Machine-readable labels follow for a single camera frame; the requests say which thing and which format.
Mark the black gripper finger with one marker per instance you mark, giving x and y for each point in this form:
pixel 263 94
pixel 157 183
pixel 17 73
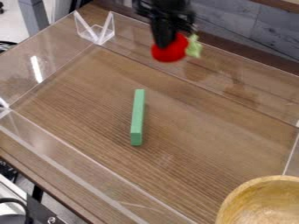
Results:
pixel 163 31

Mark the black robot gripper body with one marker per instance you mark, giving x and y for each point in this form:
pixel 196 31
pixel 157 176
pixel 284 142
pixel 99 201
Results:
pixel 167 13

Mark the red plush fruit green leaves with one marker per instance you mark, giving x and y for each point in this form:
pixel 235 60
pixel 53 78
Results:
pixel 183 46

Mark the green rectangular block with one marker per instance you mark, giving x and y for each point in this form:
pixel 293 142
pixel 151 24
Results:
pixel 137 118

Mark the grey table leg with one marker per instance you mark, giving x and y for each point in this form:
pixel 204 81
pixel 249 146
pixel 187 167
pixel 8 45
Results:
pixel 33 15

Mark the wooden bowl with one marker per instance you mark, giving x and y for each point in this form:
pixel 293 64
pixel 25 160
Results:
pixel 265 200

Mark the clear acrylic enclosure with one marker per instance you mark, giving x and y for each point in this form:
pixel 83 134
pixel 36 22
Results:
pixel 220 122

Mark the black device with cable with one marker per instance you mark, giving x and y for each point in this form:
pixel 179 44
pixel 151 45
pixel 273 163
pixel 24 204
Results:
pixel 26 213

